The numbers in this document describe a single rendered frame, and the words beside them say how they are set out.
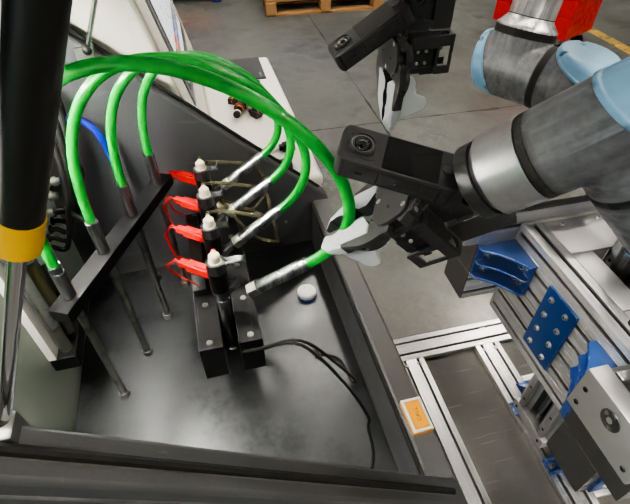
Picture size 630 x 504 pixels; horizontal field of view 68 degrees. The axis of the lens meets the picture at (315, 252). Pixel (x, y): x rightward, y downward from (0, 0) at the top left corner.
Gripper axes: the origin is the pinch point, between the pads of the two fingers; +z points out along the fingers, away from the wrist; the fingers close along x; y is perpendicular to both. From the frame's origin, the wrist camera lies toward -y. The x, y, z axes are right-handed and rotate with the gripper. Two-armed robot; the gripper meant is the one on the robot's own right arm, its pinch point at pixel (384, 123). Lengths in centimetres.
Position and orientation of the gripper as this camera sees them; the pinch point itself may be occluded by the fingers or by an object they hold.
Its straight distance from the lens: 76.2
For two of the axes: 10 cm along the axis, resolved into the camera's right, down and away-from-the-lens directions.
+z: 0.0, 7.2, 7.0
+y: 9.7, -1.8, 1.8
